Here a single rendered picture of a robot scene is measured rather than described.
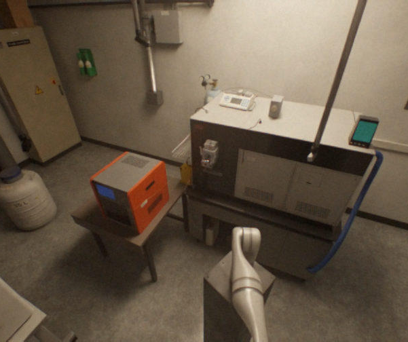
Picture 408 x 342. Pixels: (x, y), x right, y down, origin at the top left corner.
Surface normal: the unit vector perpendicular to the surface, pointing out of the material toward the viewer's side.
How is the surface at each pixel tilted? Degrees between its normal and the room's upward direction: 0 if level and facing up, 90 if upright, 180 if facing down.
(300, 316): 0
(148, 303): 0
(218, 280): 0
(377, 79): 90
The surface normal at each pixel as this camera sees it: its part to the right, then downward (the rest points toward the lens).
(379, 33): -0.41, 0.54
